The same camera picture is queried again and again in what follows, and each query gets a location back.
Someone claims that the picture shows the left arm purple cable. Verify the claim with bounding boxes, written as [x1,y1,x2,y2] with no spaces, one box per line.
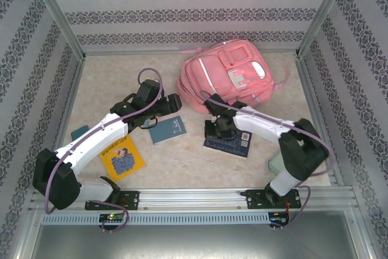
[44,67,163,235]

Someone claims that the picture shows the aluminium frame post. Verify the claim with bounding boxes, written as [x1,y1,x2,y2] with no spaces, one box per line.
[295,0,355,58]
[25,0,87,61]

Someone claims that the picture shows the teal snap wallet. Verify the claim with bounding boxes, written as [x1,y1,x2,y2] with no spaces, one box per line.
[71,124,90,140]

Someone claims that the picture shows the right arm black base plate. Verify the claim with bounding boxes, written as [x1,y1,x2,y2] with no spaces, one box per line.
[245,189,303,210]

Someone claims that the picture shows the pale green pencil case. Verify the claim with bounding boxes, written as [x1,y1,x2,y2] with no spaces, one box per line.
[266,152,284,175]

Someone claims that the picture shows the dark blue printed book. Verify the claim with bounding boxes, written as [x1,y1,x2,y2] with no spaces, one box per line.
[202,130,254,160]

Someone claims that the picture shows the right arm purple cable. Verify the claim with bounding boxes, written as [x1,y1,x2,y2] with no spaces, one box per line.
[199,90,336,233]

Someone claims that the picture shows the aluminium table edge rail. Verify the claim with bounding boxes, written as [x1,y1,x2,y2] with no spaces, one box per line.
[295,55,346,187]
[56,58,87,150]

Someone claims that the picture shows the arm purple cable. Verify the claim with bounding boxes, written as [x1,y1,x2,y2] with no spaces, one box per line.
[44,67,163,235]
[199,90,336,233]

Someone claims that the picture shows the teal notebook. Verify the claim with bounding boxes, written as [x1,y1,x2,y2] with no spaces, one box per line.
[148,115,188,145]

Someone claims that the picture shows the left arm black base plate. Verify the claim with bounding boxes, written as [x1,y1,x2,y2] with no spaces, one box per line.
[84,190,140,211]

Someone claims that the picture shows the aluminium mounting rail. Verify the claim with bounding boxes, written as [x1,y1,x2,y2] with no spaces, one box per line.
[28,184,360,211]

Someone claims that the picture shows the slotted grey cable duct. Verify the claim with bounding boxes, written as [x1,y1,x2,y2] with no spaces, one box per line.
[41,212,292,226]

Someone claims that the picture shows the pink backpack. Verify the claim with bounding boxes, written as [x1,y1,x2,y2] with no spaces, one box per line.
[177,39,291,113]

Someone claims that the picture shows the yellow picture book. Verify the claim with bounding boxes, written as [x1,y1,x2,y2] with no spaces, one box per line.
[99,133,147,183]

